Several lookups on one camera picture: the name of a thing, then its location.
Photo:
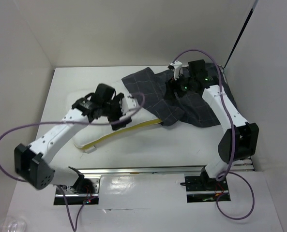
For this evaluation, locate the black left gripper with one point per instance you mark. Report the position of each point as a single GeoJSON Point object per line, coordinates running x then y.
{"type": "Point", "coordinates": [116, 100]}

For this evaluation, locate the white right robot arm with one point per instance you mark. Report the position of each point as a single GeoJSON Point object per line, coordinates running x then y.
{"type": "Point", "coordinates": [210, 91]}

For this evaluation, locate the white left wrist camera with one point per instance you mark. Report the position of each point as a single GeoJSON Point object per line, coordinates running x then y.
{"type": "Point", "coordinates": [129, 103]}

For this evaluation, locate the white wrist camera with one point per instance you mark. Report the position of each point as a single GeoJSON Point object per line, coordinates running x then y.
{"type": "Point", "coordinates": [129, 103]}
{"type": "Point", "coordinates": [176, 67]}

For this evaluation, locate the white pillow with yellow edge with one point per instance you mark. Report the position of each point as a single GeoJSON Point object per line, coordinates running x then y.
{"type": "Point", "coordinates": [92, 135]}

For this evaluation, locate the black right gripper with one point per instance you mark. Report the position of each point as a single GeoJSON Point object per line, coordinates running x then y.
{"type": "Point", "coordinates": [172, 85]}

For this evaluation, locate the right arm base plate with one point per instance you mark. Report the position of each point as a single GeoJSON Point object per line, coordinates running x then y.
{"type": "Point", "coordinates": [200, 189]}

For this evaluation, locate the aluminium rail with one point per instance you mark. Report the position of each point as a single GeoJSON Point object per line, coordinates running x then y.
{"type": "Point", "coordinates": [138, 171]}
{"type": "Point", "coordinates": [247, 162]}

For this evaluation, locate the dark grey checked pillowcase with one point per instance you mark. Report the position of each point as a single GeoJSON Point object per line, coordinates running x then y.
{"type": "Point", "coordinates": [191, 108]}

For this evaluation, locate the aluminium right side rail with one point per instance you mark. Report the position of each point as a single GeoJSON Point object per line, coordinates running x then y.
{"type": "Point", "coordinates": [247, 162]}

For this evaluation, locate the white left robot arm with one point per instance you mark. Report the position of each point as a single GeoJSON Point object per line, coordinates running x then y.
{"type": "Point", "coordinates": [32, 161]}

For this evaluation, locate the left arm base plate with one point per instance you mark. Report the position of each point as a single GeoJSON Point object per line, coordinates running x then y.
{"type": "Point", "coordinates": [88, 192]}

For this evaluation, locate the clear plastic object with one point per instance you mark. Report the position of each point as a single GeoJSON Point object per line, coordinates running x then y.
{"type": "Point", "coordinates": [12, 224]}

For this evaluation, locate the aluminium front rail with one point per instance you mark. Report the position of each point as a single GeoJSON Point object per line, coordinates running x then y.
{"type": "Point", "coordinates": [138, 171]}

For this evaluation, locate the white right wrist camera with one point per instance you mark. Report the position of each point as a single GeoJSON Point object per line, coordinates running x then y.
{"type": "Point", "coordinates": [176, 67]}

